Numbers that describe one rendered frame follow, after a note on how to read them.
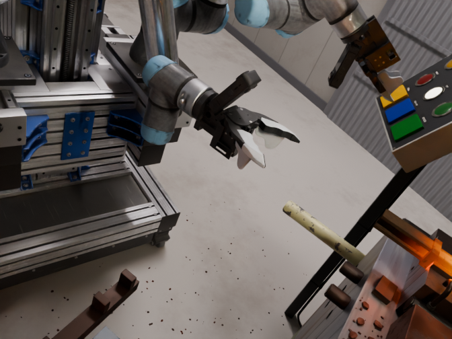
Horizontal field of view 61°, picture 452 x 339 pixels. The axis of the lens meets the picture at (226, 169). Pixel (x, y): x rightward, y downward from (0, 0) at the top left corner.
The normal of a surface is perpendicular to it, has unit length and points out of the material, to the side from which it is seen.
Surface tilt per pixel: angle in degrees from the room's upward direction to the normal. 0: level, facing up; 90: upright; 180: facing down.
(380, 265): 0
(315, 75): 90
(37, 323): 0
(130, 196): 0
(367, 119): 90
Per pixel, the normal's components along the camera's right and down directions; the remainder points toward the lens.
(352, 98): -0.76, 0.16
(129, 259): 0.33, -0.74
